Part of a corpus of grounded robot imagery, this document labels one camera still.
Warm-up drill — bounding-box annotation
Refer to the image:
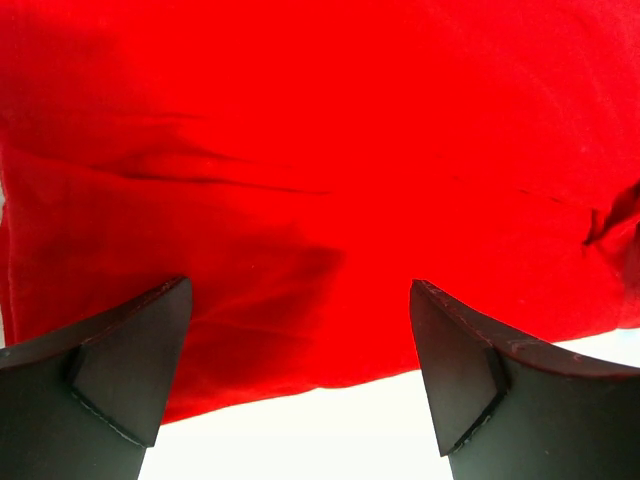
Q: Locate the red t-shirt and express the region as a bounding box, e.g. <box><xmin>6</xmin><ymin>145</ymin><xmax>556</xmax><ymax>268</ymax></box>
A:
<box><xmin>1</xmin><ymin>1</ymin><xmax>639</xmax><ymax>422</ymax></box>

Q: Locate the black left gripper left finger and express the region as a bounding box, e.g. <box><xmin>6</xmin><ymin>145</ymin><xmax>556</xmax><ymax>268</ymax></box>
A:
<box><xmin>1</xmin><ymin>278</ymin><xmax>192</xmax><ymax>480</ymax></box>

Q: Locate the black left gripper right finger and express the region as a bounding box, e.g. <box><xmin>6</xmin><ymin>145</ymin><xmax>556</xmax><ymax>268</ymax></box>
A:
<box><xmin>410</xmin><ymin>280</ymin><xmax>639</xmax><ymax>480</ymax></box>

